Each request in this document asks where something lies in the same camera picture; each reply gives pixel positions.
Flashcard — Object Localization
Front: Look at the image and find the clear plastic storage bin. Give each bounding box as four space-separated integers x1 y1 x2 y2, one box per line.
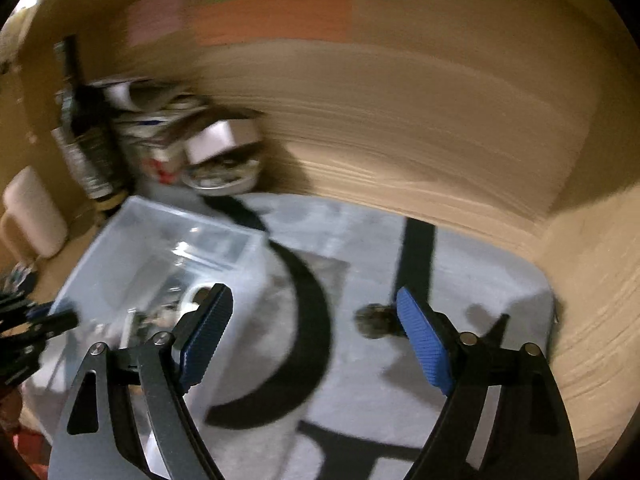
25 197 266 479

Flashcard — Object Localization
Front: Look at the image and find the pink thermos bottle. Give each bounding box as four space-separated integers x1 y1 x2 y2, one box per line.
1 166 68 263

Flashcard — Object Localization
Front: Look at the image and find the dark round metal trinket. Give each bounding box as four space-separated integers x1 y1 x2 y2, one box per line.
354 304 406 339

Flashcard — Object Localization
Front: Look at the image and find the grey mat with black letters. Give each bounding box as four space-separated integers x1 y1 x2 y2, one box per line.
124 192 559 480

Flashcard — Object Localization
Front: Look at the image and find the dark wine bottle elephant label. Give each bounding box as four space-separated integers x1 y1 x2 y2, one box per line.
54 35 134 218

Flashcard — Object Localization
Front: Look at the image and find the white bowl of pebbles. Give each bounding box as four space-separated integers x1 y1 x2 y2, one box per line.
181 156 262 197

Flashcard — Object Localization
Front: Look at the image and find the stack of books and papers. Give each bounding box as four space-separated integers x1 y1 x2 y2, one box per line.
92 77 252 187

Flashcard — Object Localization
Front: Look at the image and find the pink sticky note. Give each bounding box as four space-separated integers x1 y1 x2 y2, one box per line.
126 0 184 47

